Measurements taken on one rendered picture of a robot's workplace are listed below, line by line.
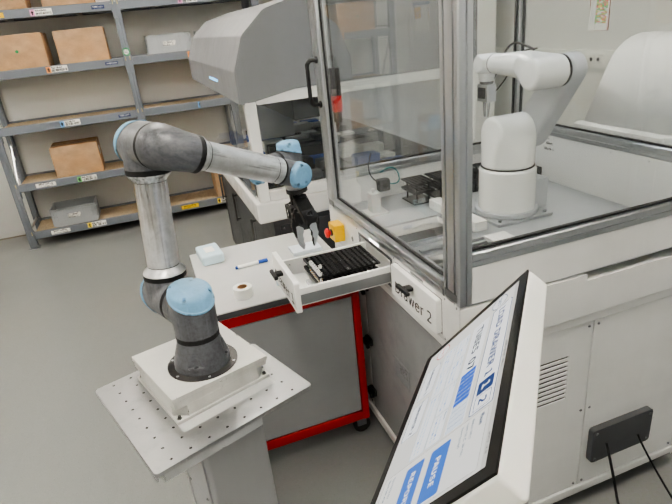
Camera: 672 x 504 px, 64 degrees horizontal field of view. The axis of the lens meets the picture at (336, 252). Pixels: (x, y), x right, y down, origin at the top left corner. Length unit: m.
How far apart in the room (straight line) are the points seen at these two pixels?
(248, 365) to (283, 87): 1.39
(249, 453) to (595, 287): 1.11
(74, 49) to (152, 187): 3.96
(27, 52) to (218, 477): 4.36
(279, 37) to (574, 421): 1.87
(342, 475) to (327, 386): 0.35
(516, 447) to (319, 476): 1.69
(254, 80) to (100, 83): 3.46
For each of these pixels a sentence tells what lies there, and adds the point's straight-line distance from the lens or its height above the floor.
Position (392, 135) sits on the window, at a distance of 1.64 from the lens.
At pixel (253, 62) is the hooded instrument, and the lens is 2.47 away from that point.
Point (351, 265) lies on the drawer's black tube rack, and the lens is 1.82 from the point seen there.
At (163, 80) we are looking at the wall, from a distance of 5.79.
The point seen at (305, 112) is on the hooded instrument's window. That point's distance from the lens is 2.57.
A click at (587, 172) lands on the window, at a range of 1.58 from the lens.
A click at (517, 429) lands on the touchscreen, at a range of 0.73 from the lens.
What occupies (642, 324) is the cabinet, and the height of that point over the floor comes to 0.69.
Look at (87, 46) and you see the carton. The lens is 5.35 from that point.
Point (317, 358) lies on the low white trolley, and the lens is 2.16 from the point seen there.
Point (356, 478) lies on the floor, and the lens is 2.31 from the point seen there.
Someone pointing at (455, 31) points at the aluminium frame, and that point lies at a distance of 1.26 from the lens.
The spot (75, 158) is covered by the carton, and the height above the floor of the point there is 0.74.
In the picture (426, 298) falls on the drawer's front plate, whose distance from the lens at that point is 1.57.
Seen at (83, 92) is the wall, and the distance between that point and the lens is 5.81.
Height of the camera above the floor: 1.67
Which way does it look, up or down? 23 degrees down
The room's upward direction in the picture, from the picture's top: 6 degrees counter-clockwise
